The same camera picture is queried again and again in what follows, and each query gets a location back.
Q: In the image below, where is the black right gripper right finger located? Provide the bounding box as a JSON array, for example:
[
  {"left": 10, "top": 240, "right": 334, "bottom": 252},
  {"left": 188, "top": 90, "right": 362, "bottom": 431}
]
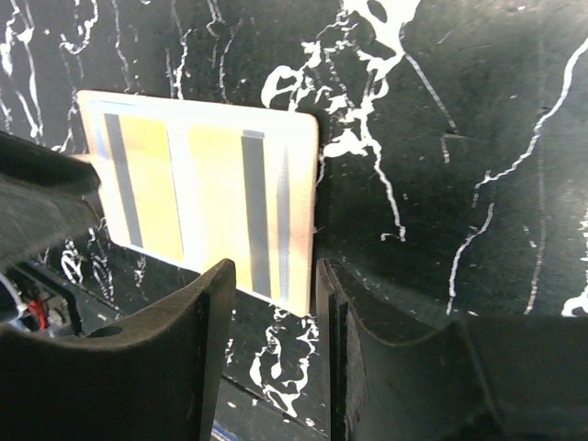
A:
[{"left": 315, "top": 259, "right": 587, "bottom": 440}]

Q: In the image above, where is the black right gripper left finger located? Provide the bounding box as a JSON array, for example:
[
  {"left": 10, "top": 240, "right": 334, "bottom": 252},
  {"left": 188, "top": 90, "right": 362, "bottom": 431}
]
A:
[{"left": 1, "top": 259, "right": 236, "bottom": 440}]

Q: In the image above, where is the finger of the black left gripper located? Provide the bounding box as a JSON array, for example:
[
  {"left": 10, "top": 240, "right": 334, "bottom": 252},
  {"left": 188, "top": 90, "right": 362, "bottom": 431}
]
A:
[{"left": 1, "top": 132, "right": 100, "bottom": 268}]

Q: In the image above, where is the cream leather card holder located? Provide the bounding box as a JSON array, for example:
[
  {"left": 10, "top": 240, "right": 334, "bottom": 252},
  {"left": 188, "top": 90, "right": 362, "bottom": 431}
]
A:
[{"left": 77, "top": 90, "right": 319, "bottom": 316}]

